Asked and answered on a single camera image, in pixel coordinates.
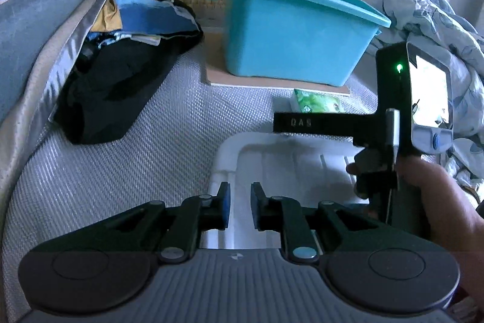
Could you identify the blue cloth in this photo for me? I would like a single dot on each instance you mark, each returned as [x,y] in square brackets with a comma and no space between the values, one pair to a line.
[151,18]

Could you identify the black clothes pile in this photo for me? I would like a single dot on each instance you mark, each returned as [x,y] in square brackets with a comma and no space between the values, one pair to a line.
[113,88]

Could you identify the cardboard sheet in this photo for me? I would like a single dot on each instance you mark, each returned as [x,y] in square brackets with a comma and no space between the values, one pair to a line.
[234,81]

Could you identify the blue plastic storage bin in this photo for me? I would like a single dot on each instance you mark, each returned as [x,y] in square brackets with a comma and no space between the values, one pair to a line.
[283,35]

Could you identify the floral blue white blanket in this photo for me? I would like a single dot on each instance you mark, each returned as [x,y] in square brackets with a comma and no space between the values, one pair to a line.
[446,24]

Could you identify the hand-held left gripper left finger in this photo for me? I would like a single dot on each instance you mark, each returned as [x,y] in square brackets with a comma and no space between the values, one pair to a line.
[225,205]

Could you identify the grey woven bed mat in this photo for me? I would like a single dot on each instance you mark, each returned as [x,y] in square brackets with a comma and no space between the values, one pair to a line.
[151,175]

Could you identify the mustard yellow cloth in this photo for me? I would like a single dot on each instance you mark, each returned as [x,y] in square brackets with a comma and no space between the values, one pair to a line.
[109,18]

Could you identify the person's right forearm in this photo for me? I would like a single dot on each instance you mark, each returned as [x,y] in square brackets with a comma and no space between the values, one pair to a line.
[472,277]

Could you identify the grey cushion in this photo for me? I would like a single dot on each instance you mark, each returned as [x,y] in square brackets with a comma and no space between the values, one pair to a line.
[37,24]

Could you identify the green tissue packet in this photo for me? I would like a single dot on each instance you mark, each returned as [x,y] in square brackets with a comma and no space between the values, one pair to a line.
[317,101]

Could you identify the white bin lid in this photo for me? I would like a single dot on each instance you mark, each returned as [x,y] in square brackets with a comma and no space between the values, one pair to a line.
[264,164]

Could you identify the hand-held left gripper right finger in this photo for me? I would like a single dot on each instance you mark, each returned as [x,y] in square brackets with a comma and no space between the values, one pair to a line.
[257,207]

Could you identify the person's right hand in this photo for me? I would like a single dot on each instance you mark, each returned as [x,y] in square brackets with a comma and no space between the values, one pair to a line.
[442,202]

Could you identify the grey pillow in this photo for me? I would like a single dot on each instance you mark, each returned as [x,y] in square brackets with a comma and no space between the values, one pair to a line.
[49,81]

